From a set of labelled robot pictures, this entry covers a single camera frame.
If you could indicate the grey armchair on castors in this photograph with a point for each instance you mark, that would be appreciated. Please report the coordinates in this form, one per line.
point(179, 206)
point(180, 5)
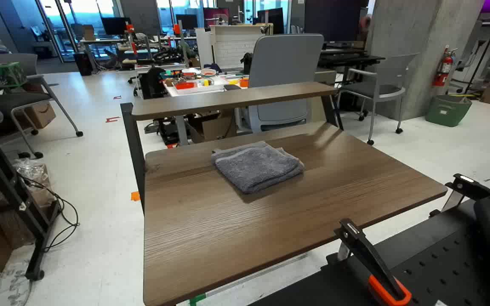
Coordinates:
point(383, 85)

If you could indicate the black orange bar clamp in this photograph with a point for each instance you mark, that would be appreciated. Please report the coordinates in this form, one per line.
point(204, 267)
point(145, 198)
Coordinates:
point(369, 260)

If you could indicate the white board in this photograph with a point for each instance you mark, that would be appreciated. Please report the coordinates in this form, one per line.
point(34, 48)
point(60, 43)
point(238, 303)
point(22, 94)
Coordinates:
point(230, 45)

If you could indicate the black silver clamp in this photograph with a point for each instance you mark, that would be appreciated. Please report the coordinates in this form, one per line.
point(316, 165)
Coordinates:
point(466, 187)

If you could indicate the green plastic basket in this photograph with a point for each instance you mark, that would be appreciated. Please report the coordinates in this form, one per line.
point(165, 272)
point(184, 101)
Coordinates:
point(447, 111)

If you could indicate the wooden shelf board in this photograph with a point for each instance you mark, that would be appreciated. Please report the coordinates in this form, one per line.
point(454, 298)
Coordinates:
point(228, 99)

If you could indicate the orange floor tape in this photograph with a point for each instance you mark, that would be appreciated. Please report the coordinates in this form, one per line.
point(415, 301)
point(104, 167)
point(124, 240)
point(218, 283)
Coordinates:
point(134, 196)

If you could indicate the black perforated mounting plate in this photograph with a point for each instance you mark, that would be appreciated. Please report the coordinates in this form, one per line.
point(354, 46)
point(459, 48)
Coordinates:
point(437, 266)

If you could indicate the black table frame leg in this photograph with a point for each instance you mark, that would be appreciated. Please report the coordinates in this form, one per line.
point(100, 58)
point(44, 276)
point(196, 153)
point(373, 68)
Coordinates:
point(134, 147)

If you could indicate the grey towel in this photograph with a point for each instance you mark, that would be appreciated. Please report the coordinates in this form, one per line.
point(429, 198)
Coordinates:
point(255, 167)

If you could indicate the green tape piece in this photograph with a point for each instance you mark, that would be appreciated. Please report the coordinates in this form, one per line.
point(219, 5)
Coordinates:
point(197, 298)

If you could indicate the black backpack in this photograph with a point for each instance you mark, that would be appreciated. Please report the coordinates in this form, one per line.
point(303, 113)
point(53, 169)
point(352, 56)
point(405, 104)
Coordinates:
point(151, 84)

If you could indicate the red fire extinguisher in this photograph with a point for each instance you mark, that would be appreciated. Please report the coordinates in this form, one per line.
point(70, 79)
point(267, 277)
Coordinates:
point(442, 68)

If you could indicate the small cardboard box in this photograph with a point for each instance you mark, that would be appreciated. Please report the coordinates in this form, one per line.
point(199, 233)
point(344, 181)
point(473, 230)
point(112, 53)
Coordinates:
point(39, 114)

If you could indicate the grey side table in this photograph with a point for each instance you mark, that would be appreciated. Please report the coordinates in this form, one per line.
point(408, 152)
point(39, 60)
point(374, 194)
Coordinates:
point(26, 99)

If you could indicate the white cluttered work table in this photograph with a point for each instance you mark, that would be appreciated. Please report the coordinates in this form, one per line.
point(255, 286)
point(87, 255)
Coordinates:
point(199, 84)

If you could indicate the open cardboard box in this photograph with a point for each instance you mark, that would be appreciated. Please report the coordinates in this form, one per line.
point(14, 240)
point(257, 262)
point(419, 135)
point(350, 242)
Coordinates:
point(211, 128)

